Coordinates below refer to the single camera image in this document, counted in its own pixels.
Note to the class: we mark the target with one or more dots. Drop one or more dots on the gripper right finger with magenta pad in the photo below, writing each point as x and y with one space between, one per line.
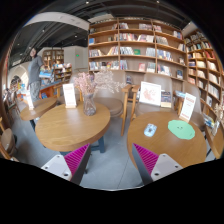
152 166

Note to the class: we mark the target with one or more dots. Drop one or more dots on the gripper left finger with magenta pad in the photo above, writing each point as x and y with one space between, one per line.
70 167

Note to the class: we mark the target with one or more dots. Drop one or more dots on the green round mouse pad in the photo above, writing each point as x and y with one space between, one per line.
181 129

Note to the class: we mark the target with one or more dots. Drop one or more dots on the right round wooden table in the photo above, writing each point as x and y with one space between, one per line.
184 152

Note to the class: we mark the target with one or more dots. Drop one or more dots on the middle round wooden table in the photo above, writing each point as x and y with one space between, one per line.
64 130

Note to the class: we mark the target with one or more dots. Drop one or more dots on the dark book on chair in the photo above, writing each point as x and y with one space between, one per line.
165 99

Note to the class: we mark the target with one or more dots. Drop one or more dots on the wooden chair with brown cushion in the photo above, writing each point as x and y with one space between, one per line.
112 91

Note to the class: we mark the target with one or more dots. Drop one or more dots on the left small round wooden table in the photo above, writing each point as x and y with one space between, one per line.
40 107

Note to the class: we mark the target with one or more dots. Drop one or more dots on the wooden chair at left edge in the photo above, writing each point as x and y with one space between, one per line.
7 143

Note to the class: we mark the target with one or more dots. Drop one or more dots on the white poster with red map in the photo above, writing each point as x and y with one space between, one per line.
150 93

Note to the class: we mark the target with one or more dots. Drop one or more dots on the white sign on middle table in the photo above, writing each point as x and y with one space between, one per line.
69 96

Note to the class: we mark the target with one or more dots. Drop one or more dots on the white sign on table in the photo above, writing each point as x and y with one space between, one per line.
29 100
69 96

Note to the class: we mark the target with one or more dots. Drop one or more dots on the white red sign right table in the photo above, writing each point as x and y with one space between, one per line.
187 107

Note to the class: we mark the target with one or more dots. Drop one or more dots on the white sign on left table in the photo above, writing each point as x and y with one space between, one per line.
29 100

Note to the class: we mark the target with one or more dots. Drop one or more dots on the glass vase with dried flowers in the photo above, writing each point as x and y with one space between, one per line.
87 86

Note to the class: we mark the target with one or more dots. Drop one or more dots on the wooden armchair beige back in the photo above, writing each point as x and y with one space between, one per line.
139 108

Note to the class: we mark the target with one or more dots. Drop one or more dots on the far low book display shelf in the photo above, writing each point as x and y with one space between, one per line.
62 72

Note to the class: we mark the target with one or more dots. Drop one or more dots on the standing person in grey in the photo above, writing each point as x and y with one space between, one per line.
34 81

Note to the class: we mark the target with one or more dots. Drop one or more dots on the right side wooden bookshelf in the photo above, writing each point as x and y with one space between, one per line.
204 70

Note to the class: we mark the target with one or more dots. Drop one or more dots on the large wooden bookshelf wall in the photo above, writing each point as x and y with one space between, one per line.
137 45

